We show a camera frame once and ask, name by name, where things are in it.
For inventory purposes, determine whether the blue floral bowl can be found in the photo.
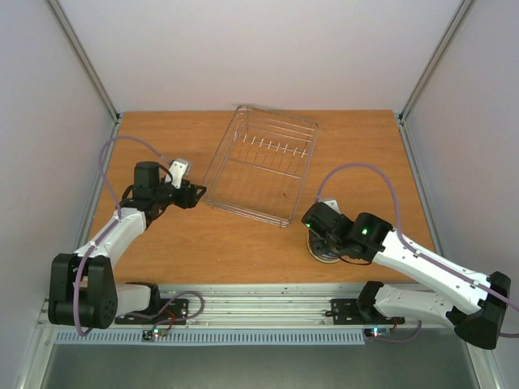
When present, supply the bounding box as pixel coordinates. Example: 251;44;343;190
307;232;339;262

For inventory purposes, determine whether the red patterned bowl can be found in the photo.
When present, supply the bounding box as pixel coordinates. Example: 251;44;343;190
307;240;340;263

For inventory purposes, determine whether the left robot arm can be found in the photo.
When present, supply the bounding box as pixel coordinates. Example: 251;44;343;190
48;159;207;336

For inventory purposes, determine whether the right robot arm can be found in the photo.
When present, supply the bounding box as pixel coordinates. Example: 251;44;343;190
302;200;511;350

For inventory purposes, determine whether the yellow sun bowl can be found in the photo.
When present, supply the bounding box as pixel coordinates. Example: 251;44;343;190
307;244;341;264

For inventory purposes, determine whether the right circuit board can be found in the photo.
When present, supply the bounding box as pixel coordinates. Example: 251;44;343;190
364;327;392;338

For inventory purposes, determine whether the circuit board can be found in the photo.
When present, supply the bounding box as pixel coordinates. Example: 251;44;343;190
364;327;392;338
141;328;169;342

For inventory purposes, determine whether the left circuit board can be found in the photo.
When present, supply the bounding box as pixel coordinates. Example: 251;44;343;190
141;328;169;342

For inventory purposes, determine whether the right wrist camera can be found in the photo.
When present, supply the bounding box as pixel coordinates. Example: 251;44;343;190
320;199;341;213

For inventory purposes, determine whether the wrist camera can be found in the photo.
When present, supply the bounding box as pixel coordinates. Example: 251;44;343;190
168;159;191;189
320;199;341;213

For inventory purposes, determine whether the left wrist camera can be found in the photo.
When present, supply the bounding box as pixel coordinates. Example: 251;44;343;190
168;159;191;189

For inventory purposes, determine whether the wire dish rack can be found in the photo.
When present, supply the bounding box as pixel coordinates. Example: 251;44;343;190
203;105;320;227

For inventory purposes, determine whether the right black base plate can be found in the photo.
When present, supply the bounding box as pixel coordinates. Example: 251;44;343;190
324;298;405;326

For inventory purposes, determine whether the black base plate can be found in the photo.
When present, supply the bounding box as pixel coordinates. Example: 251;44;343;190
324;298;405;326
114;298;190;326

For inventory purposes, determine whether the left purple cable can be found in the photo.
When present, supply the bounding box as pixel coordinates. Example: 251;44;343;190
71;135;205;337

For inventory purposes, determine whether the aluminium rail frame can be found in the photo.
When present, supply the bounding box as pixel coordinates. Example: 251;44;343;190
15;0;519;389

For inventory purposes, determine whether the blue slotted cable duct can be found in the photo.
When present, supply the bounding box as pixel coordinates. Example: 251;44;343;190
54;328;365;347

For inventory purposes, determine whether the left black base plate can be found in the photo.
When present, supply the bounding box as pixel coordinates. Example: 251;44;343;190
114;298;190;326

